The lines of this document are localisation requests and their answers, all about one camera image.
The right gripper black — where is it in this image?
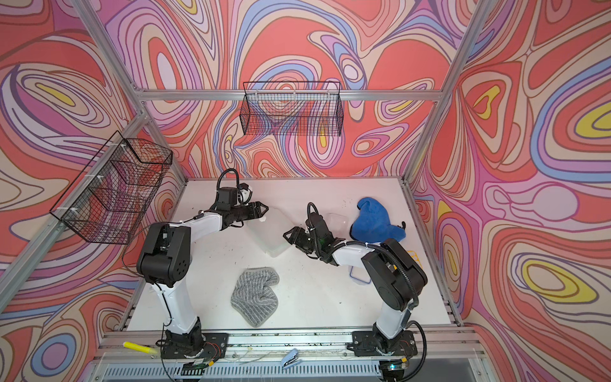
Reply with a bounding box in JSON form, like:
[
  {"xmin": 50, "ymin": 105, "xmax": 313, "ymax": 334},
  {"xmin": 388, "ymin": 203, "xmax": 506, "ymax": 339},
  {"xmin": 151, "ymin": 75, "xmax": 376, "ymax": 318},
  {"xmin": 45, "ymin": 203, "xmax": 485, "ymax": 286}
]
[{"xmin": 283, "ymin": 226, "xmax": 321, "ymax": 254}]

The large clear lunch box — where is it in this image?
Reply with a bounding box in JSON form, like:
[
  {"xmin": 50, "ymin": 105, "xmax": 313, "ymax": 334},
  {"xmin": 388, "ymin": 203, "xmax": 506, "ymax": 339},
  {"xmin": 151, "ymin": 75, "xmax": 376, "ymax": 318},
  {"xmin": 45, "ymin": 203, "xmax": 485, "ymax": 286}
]
[{"xmin": 245, "ymin": 208, "xmax": 295, "ymax": 258}]

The small clear box base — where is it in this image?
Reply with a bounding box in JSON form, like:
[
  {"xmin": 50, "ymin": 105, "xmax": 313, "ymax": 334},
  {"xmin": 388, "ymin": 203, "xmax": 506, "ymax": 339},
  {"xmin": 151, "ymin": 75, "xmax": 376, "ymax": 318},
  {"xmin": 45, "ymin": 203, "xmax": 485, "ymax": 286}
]
[{"xmin": 324, "ymin": 213, "xmax": 351, "ymax": 237}]

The blue microfiber cloth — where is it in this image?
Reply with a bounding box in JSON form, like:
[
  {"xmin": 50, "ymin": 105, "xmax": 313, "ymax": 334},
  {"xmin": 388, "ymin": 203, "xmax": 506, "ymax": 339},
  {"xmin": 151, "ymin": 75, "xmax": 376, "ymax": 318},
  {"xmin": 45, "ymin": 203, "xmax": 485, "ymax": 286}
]
[{"xmin": 349, "ymin": 197, "xmax": 406, "ymax": 243}]

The small blue-rimmed lunch box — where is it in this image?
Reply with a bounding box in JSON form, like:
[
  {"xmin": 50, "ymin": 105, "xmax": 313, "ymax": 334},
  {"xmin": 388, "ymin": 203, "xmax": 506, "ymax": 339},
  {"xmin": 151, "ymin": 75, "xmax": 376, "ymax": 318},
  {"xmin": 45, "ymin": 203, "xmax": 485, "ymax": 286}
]
[{"xmin": 348, "ymin": 267, "xmax": 372, "ymax": 286}]

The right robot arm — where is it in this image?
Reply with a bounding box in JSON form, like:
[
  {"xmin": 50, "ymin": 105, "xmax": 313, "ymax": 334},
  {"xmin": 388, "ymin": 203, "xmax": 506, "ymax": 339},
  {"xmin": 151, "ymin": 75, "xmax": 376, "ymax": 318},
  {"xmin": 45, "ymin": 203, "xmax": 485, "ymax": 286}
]
[{"xmin": 283, "ymin": 213, "xmax": 428, "ymax": 340}]

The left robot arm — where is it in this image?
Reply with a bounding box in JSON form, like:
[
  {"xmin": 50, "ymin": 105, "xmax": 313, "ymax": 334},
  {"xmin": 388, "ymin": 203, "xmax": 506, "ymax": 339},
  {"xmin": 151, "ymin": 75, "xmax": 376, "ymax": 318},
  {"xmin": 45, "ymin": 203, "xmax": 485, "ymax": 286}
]
[{"xmin": 136, "ymin": 183, "xmax": 269, "ymax": 335}]

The grey striped cloth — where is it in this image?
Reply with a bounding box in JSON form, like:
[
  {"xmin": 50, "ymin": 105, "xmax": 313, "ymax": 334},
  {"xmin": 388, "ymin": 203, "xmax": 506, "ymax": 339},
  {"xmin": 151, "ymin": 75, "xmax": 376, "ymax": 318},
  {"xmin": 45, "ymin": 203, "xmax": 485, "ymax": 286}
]
[{"xmin": 230, "ymin": 267, "xmax": 280, "ymax": 328}]

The yellow perforated tray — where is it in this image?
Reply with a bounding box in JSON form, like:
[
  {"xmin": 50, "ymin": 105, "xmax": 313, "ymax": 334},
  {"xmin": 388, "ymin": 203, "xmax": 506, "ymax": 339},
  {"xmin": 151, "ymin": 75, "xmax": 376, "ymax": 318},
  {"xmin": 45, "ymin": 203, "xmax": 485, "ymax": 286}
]
[{"xmin": 407, "ymin": 251, "xmax": 423, "ymax": 267}]

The blue binder clip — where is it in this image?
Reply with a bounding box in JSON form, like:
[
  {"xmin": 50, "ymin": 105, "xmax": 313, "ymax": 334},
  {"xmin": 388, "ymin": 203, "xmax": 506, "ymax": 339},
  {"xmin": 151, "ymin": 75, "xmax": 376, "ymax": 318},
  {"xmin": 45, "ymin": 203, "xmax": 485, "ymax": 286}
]
[{"xmin": 281, "ymin": 349, "xmax": 302, "ymax": 369}]

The yellow highlighter marker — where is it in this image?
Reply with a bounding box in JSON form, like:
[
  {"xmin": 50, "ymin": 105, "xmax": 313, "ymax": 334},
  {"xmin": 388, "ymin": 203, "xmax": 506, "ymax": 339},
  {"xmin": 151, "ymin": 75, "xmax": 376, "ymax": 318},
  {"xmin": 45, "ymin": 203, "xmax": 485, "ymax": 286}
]
[{"xmin": 123, "ymin": 342, "xmax": 158, "ymax": 355}]

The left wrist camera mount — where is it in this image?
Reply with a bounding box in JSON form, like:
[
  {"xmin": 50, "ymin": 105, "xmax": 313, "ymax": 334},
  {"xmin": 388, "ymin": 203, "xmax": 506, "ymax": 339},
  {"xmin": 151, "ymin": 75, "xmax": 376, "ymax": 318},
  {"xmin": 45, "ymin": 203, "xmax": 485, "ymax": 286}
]
[{"xmin": 238, "ymin": 183, "xmax": 252, "ymax": 205}]

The back wall wire basket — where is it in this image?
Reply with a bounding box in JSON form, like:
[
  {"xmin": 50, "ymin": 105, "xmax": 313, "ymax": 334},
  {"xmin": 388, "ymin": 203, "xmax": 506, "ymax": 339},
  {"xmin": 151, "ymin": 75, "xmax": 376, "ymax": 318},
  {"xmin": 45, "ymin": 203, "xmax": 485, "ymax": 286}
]
[{"xmin": 240, "ymin": 81, "xmax": 344, "ymax": 137}]

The wall wire basket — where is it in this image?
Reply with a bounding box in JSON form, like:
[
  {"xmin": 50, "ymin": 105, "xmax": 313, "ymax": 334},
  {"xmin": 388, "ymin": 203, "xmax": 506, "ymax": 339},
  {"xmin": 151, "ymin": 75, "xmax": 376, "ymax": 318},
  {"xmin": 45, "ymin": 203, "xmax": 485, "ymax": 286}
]
[
  {"xmin": 49, "ymin": 131, "xmax": 173, "ymax": 245},
  {"xmin": 240, "ymin": 81, "xmax": 344, "ymax": 137}
]

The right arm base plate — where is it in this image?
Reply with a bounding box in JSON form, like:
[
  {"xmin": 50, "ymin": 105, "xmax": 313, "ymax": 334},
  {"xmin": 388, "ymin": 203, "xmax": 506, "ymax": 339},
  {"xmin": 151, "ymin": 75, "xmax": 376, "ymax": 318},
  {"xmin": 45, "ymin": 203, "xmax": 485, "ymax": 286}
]
[{"xmin": 346, "ymin": 330, "xmax": 418, "ymax": 359}]

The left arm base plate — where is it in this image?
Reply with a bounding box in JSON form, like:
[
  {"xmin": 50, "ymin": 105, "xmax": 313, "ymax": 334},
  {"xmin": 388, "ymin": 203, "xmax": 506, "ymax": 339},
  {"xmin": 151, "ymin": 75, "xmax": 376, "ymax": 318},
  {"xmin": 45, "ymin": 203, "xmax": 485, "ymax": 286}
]
[{"xmin": 157, "ymin": 332, "xmax": 229, "ymax": 361}]

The left wall wire basket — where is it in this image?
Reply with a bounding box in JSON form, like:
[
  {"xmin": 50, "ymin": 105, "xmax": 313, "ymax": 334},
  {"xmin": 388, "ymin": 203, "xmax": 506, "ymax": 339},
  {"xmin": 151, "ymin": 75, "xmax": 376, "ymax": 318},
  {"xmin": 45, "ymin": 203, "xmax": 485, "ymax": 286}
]
[{"xmin": 49, "ymin": 131, "xmax": 173, "ymax": 245}]

